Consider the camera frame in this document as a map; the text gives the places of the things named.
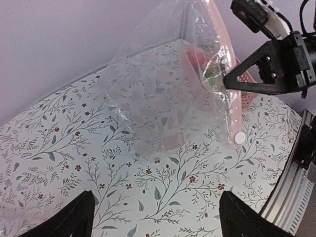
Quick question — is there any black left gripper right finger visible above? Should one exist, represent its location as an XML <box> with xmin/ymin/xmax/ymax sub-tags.
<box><xmin>219</xmin><ymin>191</ymin><xmax>292</xmax><ymax>237</ymax></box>

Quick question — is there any floral patterned table mat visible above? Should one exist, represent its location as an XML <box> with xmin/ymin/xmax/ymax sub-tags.
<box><xmin>0</xmin><ymin>70</ymin><xmax>301</xmax><ymax>237</ymax></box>

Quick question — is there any clear zip top bag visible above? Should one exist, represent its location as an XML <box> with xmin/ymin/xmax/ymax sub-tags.
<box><xmin>97</xmin><ymin>0</ymin><xmax>245</xmax><ymax>160</ymax></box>

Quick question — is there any aluminium front frame rail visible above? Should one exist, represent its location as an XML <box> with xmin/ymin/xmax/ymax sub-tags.
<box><xmin>259</xmin><ymin>109</ymin><xmax>316</xmax><ymax>235</ymax></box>

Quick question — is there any pink perforated plastic basket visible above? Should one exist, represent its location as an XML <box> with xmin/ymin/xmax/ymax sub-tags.
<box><xmin>181</xmin><ymin>46</ymin><xmax>257</xmax><ymax>109</ymax></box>

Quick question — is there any red toy apple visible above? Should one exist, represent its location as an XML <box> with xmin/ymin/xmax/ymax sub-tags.
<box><xmin>186</xmin><ymin>48</ymin><xmax>210</xmax><ymax>71</ymax></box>

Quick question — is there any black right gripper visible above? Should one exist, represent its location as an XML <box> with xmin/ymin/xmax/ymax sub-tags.
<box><xmin>223</xmin><ymin>31</ymin><xmax>316</xmax><ymax>98</ymax></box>

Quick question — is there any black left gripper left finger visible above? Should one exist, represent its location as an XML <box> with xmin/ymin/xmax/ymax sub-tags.
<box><xmin>21</xmin><ymin>191</ymin><xmax>95</xmax><ymax>237</ymax></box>

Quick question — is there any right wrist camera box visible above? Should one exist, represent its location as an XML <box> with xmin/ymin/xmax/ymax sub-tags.
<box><xmin>231</xmin><ymin>0</ymin><xmax>293</xmax><ymax>40</ymax></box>

